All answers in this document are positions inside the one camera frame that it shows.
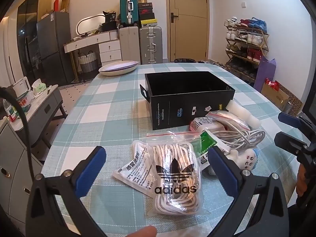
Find white cable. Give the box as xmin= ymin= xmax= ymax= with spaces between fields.
xmin=212 ymin=125 xmax=266 ymax=154

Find white dresser with drawers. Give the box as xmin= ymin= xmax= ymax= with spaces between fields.
xmin=63 ymin=29 xmax=122 ymax=64

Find grey refrigerator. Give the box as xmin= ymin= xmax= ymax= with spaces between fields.
xmin=37 ymin=11 xmax=75 ymax=86

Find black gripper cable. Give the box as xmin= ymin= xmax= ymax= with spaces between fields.
xmin=0 ymin=87 xmax=40 ymax=181

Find silver suitcase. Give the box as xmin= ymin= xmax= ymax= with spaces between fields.
xmin=139 ymin=26 xmax=164 ymax=65

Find grey drawer cabinet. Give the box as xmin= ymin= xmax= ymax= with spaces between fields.
xmin=0 ymin=118 xmax=51 ymax=225

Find oval mirror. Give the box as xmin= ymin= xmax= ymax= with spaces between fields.
xmin=75 ymin=13 xmax=107 ymax=35

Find white plush toy blue cap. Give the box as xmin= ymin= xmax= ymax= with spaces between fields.
xmin=207 ymin=148 xmax=259 ymax=176

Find cardboard box with red items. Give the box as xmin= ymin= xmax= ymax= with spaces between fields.
xmin=261 ymin=78 xmax=303 ymax=116

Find black white striped mat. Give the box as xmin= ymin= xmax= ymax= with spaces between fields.
xmin=59 ymin=83 xmax=92 ymax=90

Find green white packet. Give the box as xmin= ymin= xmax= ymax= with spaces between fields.
xmin=193 ymin=130 xmax=219 ymax=176

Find grey side table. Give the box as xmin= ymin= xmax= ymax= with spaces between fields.
xmin=13 ymin=84 xmax=69 ymax=151

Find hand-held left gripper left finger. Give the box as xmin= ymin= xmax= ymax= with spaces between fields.
xmin=25 ymin=146 xmax=108 ymax=237

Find black shopping bag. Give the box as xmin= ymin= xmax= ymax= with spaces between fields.
xmin=102 ymin=10 xmax=118 ymax=32

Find wooden shoe rack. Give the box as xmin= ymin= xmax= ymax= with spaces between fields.
xmin=225 ymin=23 xmax=270 ymax=82

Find red green snack bag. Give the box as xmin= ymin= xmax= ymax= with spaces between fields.
xmin=16 ymin=94 xmax=33 ymax=113

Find purple fabric bag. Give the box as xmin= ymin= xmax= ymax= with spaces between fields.
xmin=253 ymin=55 xmax=276 ymax=92

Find beige suitcase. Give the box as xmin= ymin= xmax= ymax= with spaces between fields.
xmin=118 ymin=26 xmax=142 ymax=64

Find white oval dish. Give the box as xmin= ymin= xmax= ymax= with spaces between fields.
xmin=99 ymin=60 xmax=141 ymax=76

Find green tissue pack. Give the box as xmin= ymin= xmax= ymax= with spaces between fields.
xmin=31 ymin=78 xmax=47 ymax=95

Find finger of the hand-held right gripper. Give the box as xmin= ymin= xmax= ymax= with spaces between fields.
xmin=274 ymin=132 xmax=309 ymax=154
xmin=278 ymin=113 xmax=316 ymax=135

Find person's left hand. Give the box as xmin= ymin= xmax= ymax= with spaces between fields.
xmin=128 ymin=225 xmax=158 ymax=237

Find black cardboard box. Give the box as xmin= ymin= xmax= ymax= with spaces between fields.
xmin=139 ymin=71 xmax=235 ymax=130

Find shoe rack with shoes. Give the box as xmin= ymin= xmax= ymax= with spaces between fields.
xmin=224 ymin=17 xmax=268 ymax=79

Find scattered loose shoes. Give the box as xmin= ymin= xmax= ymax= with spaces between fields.
xmin=197 ymin=60 xmax=230 ymax=70

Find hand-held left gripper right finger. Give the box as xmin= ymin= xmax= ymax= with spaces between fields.
xmin=207 ymin=146 xmax=290 ymax=237

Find striped laundry basket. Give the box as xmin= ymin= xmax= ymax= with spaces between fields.
xmin=77 ymin=51 xmax=96 ymax=73

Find dark glass cabinet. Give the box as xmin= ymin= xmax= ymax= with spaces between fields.
xmin=16 ymin=0 xmax=53 ymax=84

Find tan wooden door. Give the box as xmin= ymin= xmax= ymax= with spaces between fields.
xmin=168 ymin=0 xmax=211 ymax=61

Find teal suitcase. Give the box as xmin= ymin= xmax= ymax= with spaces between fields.
xmin=120 ymin=0 xmax=139 ymax=27

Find clear bag of white shoelaces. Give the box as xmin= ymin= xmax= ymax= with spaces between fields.
xmin=147 ymin=132 xmax=205 ymax=216

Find white printed medicine packet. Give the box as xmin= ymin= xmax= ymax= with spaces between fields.
xmin=112 ymin=140 xmax=158 ymax=198

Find pink printed packet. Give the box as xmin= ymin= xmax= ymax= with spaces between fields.
xmin=189 ymin=117 xmax=223 ymax=132

